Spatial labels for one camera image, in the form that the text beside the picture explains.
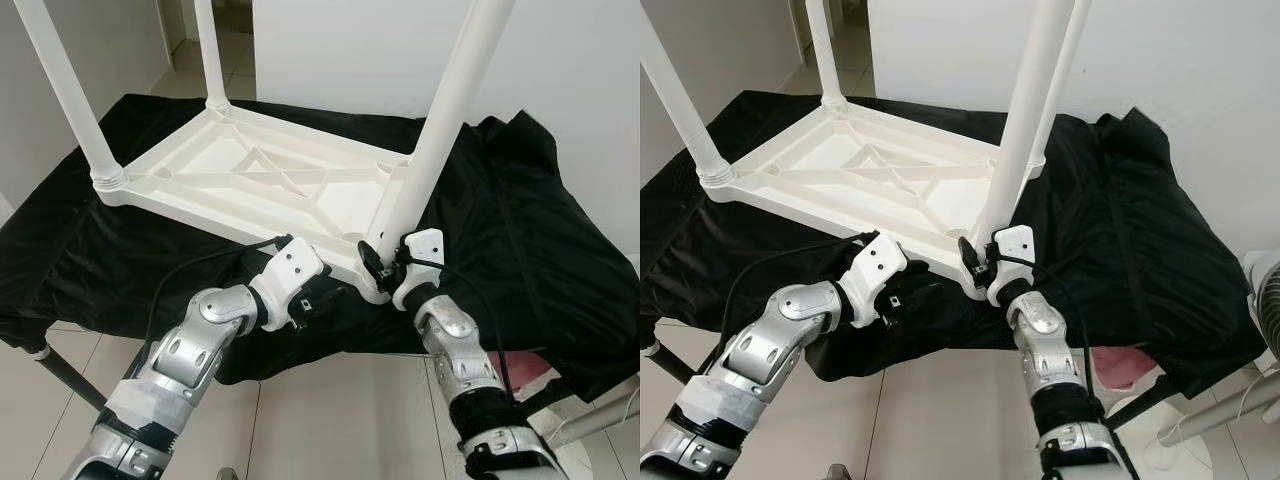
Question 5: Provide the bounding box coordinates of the white plastic table top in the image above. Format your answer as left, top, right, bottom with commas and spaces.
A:
700, 97, 1046, 301
95, 100, 416, 304

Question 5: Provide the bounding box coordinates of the white plastic table leg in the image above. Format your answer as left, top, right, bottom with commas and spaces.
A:
15, 0, 129, 191
805, 0, 846, 109
195, 0, 231, 111
1030, 0, 1093, 171
365, 0, 516, 266
640, 10, 736, 191
970, 0, 1076, 251

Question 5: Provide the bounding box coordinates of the black table cloth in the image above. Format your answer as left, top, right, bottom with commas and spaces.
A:
640, 90, 1271, 401
0, 92, 641, 403

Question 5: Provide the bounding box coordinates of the pink round stool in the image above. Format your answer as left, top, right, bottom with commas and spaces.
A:
490, 352, 551, 388
1090, 348, 1151, 391

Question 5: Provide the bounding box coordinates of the black metal table leg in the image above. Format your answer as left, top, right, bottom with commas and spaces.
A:
520, 373, 593, 417
35, 348, 106, 411
1105, 375, 1181, 431
640, 345, 691, 386

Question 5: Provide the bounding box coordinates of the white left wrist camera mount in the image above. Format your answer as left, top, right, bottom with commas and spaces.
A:
250, 240, 326, 331
840, 235, 909, 329

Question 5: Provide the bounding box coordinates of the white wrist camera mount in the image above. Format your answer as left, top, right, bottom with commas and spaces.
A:
988, 226, 1036, 306
393, 230, 444, 311
840, 235, 909, 329
250, 240, 326, 331

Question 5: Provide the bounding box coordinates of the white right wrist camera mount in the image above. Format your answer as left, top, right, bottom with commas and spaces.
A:
393, 230, 444, 311
988, 226, 1036, 306

